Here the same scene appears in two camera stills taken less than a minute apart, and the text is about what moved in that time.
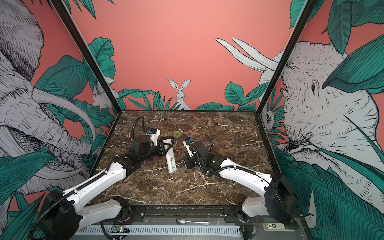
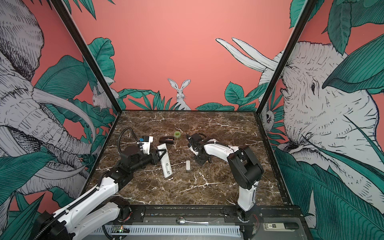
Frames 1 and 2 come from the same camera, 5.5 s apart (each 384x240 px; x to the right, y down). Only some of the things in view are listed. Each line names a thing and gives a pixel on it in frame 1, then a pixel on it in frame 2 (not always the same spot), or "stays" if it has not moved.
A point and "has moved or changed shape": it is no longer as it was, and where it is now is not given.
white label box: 275,227 stays
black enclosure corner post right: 289,46 stays
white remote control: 170,157 has moved or changed shape
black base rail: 211,214 stays
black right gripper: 188,161 to 200,162
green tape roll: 177,134 stays
